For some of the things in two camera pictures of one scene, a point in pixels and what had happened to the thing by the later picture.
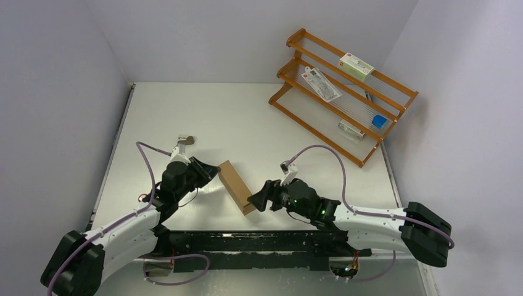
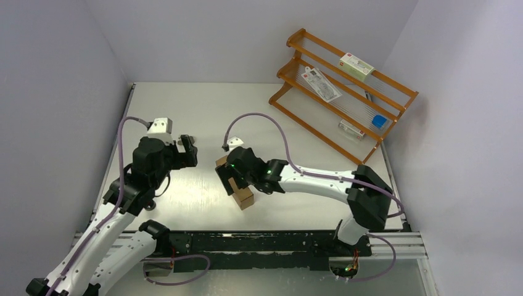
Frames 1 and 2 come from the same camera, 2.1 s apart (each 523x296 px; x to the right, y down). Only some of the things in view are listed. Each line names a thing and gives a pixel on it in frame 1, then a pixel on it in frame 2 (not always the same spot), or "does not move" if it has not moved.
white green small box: [354, 66] does not move
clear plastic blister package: [324, 88] does not move
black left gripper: [210, 171] → [182, 158]
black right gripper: [269, 191] → [224, 172]
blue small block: [378, 121] does not move
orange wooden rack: [348, 104] does not move
